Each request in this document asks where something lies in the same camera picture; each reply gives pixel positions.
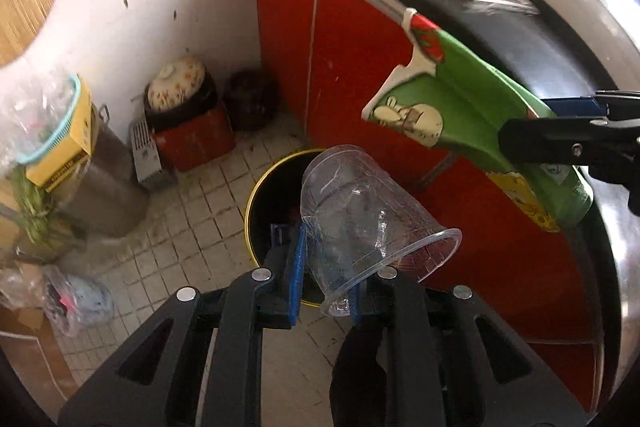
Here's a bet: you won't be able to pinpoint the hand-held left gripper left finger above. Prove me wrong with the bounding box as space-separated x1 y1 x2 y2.
59 223 309 427

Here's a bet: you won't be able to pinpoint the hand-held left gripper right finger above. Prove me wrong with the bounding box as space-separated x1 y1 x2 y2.
330 267 587 427

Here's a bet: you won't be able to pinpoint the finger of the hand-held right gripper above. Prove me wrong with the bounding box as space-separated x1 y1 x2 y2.
542 90 640 120
499 118 640 168

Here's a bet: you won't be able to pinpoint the black bin yellow rim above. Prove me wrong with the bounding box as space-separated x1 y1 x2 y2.
244 148 361 308

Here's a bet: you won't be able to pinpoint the clear plastic cup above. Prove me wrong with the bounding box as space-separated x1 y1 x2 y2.
300 145 463 319

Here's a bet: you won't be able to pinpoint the green cartoon snack wrapper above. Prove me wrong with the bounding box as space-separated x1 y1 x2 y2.
361 8 595 229

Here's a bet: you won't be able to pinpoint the red box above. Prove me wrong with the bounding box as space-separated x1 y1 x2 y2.
150 102 237 172

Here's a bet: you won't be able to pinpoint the dark brown clay pot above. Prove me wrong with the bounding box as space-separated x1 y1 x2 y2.
225 69 279 132

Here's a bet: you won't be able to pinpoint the small grey metal rack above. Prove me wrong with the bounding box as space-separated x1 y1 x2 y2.
129 119 164 184

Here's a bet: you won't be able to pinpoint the large steel pot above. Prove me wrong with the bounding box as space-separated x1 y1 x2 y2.
62 106 152 239

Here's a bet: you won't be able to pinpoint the plastic bag blue cloth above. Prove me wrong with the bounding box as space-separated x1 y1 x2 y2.
42 264 116 339

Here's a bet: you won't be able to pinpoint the black pot floral lid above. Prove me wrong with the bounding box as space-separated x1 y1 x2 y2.
144 58 219 130

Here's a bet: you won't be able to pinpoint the narrow red cabinet door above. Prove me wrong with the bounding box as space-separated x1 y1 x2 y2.
255 0 321 130

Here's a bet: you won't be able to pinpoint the yellow cardboard box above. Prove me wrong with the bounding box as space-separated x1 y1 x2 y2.
25 77 96 192

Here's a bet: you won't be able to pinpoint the green leafy vegetables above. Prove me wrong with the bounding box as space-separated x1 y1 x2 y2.
9 167 68 250

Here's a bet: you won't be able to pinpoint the brown cardboard box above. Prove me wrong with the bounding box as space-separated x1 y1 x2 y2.
0 302 81 403

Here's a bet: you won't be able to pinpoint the clear bag teal basket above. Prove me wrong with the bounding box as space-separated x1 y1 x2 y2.
0 71 84 168

